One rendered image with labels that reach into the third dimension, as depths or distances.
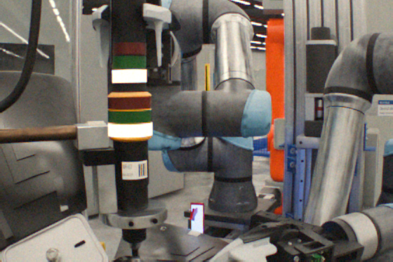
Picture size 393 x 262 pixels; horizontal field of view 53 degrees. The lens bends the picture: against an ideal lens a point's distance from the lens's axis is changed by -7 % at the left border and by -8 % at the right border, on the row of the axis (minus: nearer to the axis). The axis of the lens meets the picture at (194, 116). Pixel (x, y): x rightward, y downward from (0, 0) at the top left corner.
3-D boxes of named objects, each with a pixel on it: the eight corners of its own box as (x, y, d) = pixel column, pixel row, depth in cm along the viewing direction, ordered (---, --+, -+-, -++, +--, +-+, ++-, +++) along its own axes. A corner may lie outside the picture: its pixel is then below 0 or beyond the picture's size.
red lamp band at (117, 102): (113, 110, 39) (113, 97, 39) (103, 107, 43) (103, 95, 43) (158, 109, 40) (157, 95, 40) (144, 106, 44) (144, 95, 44)
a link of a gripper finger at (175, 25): (184, 24, 43) (177, 34, 52) (184, 9, 43) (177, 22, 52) (139, 24, 43) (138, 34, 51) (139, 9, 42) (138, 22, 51)
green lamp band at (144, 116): (113, 124, 39) (113, 111, 39) (104, 121, 43) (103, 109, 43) (158, 122, 41) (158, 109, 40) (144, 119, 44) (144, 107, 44)
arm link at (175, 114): (201, 152, 66) (201, 80, 65) (130, 152, 66) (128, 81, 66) (204, 145, 73) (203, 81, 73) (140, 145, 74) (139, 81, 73)
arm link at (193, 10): (212, 181, 125) (208, 7, 93) (162, 180, 127) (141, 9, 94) (213, 154, 135) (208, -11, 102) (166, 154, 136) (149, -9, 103)
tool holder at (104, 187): (86, 235, 37) (80, 128, 36) (75, 213, 43) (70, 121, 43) (177, 224, 41) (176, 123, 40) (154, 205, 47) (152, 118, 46)
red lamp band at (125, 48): (116, 55, 39) (116, 41, 39) (109, 57, 42) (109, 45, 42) (150, 55, 40) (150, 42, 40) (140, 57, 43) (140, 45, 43)
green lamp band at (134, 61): (116, 68, 39) (116, 55, 39) (109, 69, 42) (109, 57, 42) (150, 68, 40) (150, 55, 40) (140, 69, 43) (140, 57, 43)
